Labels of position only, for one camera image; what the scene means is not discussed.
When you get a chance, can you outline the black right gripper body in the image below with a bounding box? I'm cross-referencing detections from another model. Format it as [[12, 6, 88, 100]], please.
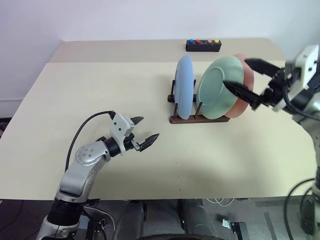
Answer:
[[250, 66, 299, 111]]

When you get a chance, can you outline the blue plate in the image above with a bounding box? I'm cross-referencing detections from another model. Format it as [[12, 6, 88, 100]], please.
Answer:
[[173, 55, 196, 120]]

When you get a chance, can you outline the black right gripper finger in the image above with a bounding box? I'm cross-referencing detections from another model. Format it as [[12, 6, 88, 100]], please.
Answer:
[[222, 80, 263, 107], [244, 57, 283, 76]]

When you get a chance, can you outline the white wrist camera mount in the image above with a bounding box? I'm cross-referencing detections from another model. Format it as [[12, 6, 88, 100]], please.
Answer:
[[109, 112, 136, 157], [273, 44, 320, 113]]

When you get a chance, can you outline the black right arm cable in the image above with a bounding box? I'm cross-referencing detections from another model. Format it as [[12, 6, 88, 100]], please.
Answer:
[[281, 83, 320, 121]]

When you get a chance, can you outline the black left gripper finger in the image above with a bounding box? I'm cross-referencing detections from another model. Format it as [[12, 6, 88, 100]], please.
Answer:
[[138, 132, 161, 152], [131, 115, 145, 127]]

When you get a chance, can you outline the black button box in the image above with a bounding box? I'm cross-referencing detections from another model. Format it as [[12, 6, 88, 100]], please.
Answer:
[[185, 38, 222, 53]]

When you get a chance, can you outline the red plate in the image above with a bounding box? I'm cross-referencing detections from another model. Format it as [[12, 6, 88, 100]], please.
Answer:
[[225, 52, 256, 119]]

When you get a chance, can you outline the thin white floor cable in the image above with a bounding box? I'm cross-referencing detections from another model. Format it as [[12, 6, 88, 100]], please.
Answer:
[[205, 197, 235, 208]]

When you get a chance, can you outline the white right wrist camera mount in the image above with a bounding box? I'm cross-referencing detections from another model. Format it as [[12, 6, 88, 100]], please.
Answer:
[[273, 44, 320, 113]]

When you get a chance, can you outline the green plate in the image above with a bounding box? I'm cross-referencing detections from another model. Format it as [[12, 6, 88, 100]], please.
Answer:
[[195, 56, 245, 120]]

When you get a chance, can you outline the black metal floor bracket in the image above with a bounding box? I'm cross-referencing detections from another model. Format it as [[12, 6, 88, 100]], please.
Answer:
[[221, 218, 248, 240]]

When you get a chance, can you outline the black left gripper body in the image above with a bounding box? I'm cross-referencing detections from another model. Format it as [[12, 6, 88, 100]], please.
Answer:
[[123, 133, 143, 152]]

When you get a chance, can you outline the dark wooden dish rack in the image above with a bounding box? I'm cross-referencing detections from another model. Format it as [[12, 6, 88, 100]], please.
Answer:
[[166, 79, 231, 125]]

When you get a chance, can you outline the thin black cable under arm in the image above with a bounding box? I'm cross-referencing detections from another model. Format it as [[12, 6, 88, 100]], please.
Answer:
[[81, 199, 115, 240]]

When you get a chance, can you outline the dark rounded shape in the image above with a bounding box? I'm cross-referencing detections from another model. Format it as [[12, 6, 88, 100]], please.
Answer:
[[178, 198, 211, 238]]

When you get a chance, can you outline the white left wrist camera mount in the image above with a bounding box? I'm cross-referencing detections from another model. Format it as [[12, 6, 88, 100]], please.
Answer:
[[109, 112, 136, 157]]

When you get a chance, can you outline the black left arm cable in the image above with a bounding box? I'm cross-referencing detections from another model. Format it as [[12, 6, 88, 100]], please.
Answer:
[[65, 110, 117, 174]]

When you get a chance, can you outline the thin black hanging cable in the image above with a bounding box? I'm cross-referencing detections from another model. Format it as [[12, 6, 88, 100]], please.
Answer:
[[283, 178, 316, 240]]

